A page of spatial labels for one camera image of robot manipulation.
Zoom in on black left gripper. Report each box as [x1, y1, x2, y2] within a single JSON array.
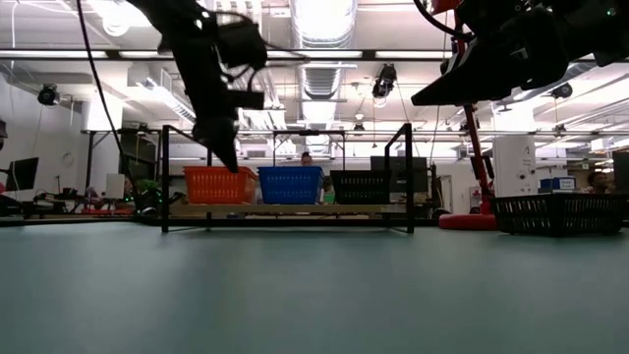
[[174, 33, 265, 174]]

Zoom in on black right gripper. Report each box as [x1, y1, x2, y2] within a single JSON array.
[[411, 5, 569, 107]]

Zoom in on orange plastic basket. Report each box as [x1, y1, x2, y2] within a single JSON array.
[[183, 165, 258, 206]]

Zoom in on blue plastic basket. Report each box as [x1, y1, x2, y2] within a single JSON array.
[[257, 165, 325, 206]]

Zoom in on black plastic basket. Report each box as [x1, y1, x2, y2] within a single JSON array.
[[489, 192, 629, 237], [329, 169, 393, 206]]

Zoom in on person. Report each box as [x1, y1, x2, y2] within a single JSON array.
[[298, 150, 336, 206], [582, 170, 614, 195]]

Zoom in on white cabinet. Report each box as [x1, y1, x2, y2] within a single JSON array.
[[491, 135, 539, 199]]

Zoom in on black overhead crossbar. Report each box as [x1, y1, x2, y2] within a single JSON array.
[[0, 47, 629, 62]]

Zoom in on small white box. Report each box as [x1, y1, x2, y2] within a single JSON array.
[[104, 172, 127, 201]]

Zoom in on black computer monitor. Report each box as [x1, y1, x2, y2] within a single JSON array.
[[369, 155, 429, 194], [3, 156, 40, 193]]

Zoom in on black metal rack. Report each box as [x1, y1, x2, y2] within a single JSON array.
[[81, 128, 163, 198]]

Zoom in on blue storage box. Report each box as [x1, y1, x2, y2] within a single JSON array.
[[539, 176, 578, 193]]

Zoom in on red desk lamp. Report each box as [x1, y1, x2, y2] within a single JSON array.
[[429, 0, 499, 232]]

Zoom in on cluttered workbench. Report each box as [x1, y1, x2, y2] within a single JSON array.
[[0, 186, 137, 217]]

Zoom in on green table mat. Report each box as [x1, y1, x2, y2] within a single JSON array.
[[0, 221, 629, 354]]

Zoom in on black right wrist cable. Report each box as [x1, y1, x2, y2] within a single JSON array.
[[412, 0, 474, 43]]

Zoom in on black ceiling-mounted camera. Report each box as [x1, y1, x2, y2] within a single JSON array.
[[36, 83, 61, 107], [549, 82, 574, 100], [371, 62, 398, 99]]

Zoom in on black metal background frame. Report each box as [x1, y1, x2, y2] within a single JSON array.
[[271, 128, 346, 171]]

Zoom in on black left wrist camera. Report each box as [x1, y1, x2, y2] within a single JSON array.
[[215, 20, 269, 71]]

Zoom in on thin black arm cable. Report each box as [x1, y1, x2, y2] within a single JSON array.
[[75, 0, 146, 210]]

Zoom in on silver ceiling duct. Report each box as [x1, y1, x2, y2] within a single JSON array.
[[288, 0, 359, 127]]

